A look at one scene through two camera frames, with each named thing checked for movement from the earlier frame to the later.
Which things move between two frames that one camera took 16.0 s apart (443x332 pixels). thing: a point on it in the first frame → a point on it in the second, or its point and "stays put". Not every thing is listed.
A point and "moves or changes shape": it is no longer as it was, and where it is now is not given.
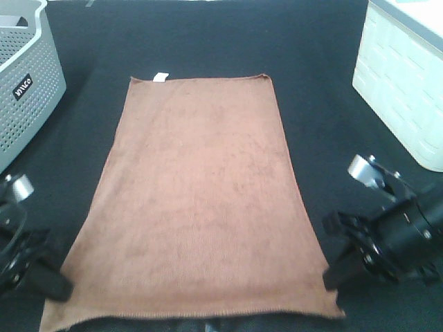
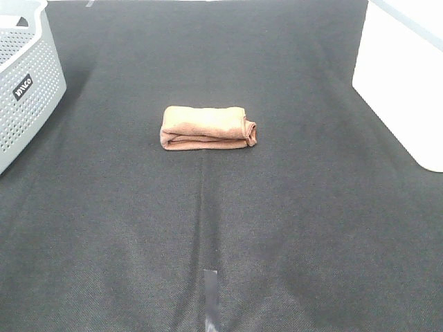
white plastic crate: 399,71 stays put
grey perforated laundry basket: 32,80 stays put
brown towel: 197,211 moves or changes shape
